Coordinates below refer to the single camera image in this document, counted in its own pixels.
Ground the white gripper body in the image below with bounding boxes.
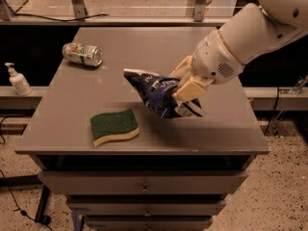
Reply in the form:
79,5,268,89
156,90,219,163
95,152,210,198
192,30,244,84

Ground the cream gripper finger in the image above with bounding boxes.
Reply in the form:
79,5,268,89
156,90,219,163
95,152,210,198
172,75,214,102
169,55,193,85

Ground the blue chip bag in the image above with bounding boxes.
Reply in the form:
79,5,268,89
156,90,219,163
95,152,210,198
123,68,205,118

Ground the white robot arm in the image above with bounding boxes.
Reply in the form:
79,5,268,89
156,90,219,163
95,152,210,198
170,0,308,102

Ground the green and yellow sponge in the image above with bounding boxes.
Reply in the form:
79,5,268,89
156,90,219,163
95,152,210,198
90,109,140,147

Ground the green and white soda can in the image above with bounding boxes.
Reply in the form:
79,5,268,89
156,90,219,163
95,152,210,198
62,42,103,67

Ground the grey drawer cabinet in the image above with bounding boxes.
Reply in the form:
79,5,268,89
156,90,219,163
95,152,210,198
14,26,270,231

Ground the middle drawer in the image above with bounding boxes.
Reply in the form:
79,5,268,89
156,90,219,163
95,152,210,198
66,196,225,217

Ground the drawer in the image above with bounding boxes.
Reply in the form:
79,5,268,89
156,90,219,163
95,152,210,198
38,170,247,195
85,217,213,231
66,196,225,217

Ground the white pump bottle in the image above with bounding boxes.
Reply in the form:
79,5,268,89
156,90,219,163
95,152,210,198
5,63,32,96

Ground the top drawer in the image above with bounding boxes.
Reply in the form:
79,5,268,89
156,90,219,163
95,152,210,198
38,170,247,195

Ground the bottom drawer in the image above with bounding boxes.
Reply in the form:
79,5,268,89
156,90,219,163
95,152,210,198
85,217,213,231

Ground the black cable on rail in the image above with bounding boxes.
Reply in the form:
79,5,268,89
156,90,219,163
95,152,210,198
13,13,110,23

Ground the metal railing frame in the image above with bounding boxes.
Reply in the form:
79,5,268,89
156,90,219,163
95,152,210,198
0,0,308,28

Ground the black floor cable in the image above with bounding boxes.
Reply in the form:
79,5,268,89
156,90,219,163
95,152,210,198
0,114,54,231

